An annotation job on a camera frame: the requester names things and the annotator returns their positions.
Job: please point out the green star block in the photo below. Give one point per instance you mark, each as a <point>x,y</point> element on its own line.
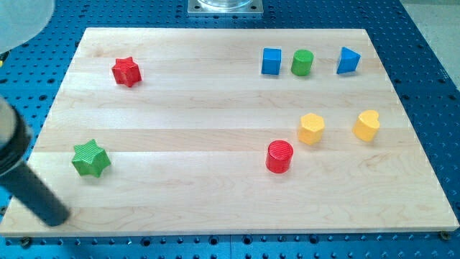
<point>90,159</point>

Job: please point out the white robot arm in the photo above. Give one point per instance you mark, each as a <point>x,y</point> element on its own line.
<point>21,20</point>

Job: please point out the red star block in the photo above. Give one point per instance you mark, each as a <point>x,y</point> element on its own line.
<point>126,71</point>

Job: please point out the red cylinder block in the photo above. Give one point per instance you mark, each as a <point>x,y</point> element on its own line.
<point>279,156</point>

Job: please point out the wooden board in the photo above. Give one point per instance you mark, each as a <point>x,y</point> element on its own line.
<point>188,143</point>

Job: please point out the yellow hexagon block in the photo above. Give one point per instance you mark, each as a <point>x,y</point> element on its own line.
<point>311,129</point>

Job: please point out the blue cube block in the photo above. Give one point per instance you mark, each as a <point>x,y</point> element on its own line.
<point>271,61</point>

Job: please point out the green cylinder block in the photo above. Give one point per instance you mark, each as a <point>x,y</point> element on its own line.
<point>302,62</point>

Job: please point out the yellow heart block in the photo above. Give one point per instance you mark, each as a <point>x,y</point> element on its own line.
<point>367,125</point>

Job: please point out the blue triangle block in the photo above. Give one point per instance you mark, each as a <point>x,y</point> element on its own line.
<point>348,61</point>

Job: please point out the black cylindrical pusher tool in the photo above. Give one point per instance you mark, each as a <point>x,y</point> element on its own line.
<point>18,178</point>

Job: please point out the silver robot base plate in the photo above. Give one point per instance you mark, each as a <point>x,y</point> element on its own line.
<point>203,8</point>

